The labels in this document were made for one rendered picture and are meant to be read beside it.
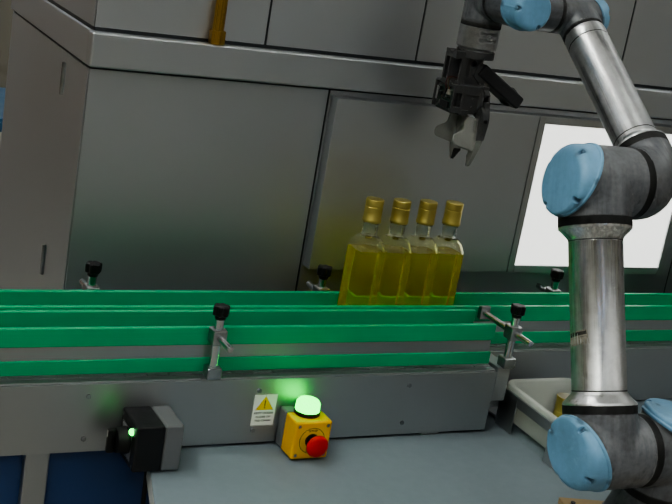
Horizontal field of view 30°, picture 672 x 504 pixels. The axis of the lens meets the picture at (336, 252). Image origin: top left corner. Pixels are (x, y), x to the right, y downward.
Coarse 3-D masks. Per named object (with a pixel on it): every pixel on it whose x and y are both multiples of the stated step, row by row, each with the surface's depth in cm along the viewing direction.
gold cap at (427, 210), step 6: (420, 204) 237; (426, 204) 236; (432, 204) 236; (420, 210) 237; (426, 210) 236; (432, 210) 236; (420, 216) 237; (426, 216) 236; (432, 216) 236; (420, 222) 237; (426, 222) 236; (432, 222) 237
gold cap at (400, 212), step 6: (396, 198) 234; (402, 198) 235; (396, 204) 233; (402, 204) 233; (408, 204) 233; (396, 210) 233; (402, 210) 233; (408, 210) 234; (390, 216) 235; (396, 216) 233; (402, 216) 233; (408, 216) 234; (396, 222) 234; (402, 222) 234
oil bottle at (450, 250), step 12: (444, 240) 240; (456, 240) 241; (444, 252) 239; (456, 252) 240; (444, 264) 240; (456, 264) 241; (444, 276) 241; (456, 276) 242; (432, 288) 241; (444, 288) 242; (456, 288) 243; (432, 300) 242; (444, 300) 243
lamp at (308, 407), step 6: (300, 396) 217; (306, 396) 216; (312, 396) 217; (300, 402) 215; (306, 402) 215; (312, 402) 215; (318, 402) 216; (294, 408) 216; (300, 408) 215; (306, 408) 214; (312, 408) 214; (318, 408) 215; (300, 414) 215; (306, 414) 215; (312, 414) 215; (318, 414) 216
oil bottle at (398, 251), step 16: (384, 240) 235; (400, 240) 234; (384, 256) 234; (400, 256) 235; (384, 272) 235; (400, 272) 236; (384, 288) 235; (400, 288) 237; (384, 304) 237; (400, 304) 238
